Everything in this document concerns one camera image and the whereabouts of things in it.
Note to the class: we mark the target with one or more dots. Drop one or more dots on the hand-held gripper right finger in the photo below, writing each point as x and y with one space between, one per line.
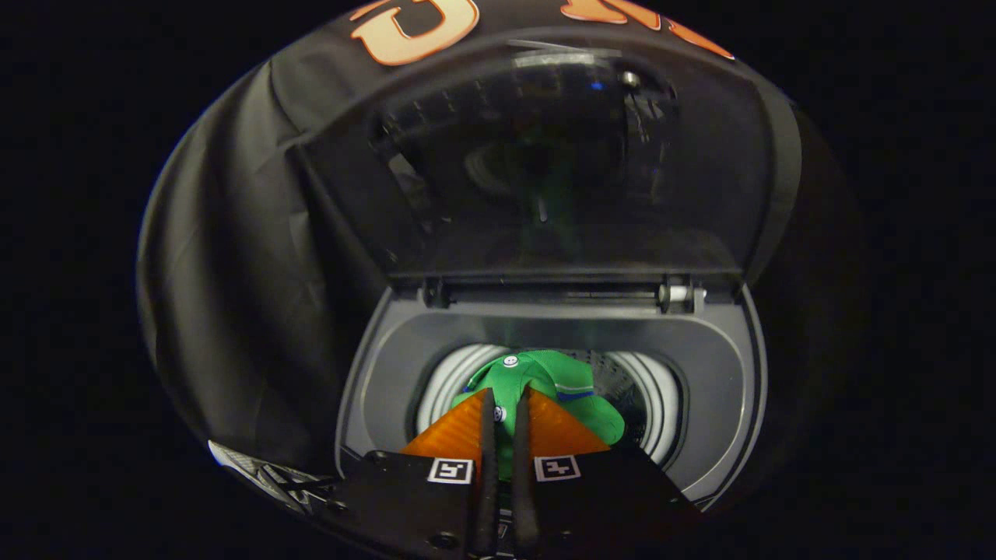
523 482

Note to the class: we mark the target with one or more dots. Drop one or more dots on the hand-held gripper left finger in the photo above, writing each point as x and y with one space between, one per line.
485 482

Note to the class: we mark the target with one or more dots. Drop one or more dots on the green polo shirt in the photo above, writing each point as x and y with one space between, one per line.
568 381

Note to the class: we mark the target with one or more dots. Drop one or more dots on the dark glass washing machine lid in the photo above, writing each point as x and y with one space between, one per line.
545 194

